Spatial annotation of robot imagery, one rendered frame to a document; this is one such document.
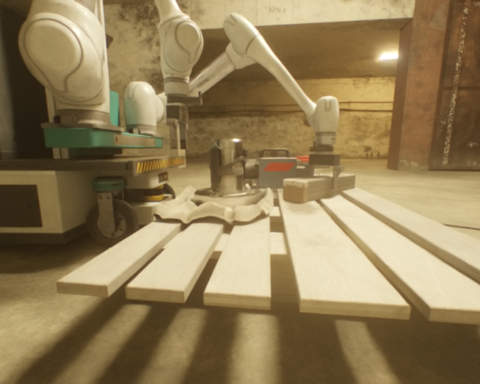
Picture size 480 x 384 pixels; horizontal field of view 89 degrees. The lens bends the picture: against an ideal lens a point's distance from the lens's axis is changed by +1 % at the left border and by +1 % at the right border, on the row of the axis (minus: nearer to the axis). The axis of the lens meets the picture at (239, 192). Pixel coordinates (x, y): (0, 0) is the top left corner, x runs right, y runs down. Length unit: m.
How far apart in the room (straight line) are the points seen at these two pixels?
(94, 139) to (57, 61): 0.26
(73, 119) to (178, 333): 0.69
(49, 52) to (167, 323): 0.63
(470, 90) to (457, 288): 5.21
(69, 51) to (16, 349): 0.60
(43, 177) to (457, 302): 1.03
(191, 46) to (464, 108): 5.12
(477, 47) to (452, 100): 0.83
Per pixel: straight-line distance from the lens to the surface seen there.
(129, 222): 0.95
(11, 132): 1.19
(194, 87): 1.48
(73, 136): 0.92
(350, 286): 0.44
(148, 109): 1.38
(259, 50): 1.25
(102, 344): 0.59
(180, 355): 0.52
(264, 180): 1.34
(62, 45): 0.73
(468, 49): 5.72
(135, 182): 1.06
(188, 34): 0.81
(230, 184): 0.87
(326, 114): 1.16
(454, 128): 5.48
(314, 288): 0.42
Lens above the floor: 0.35
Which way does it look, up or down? 10 degrees down
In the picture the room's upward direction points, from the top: straight up
